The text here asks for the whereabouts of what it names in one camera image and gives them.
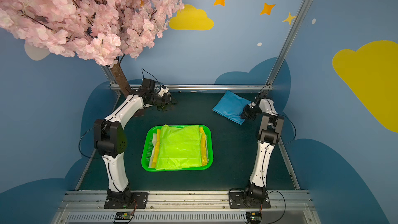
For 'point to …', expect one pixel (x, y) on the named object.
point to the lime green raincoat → (180, 147)
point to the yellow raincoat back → (204, 159)
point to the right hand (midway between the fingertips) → (242, 114)
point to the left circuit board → (124, 215)
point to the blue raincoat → (230, 107)
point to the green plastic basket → (146, 145)
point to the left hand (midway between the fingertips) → (177, 103)
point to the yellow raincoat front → (156, 149)
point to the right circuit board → (253, 217)
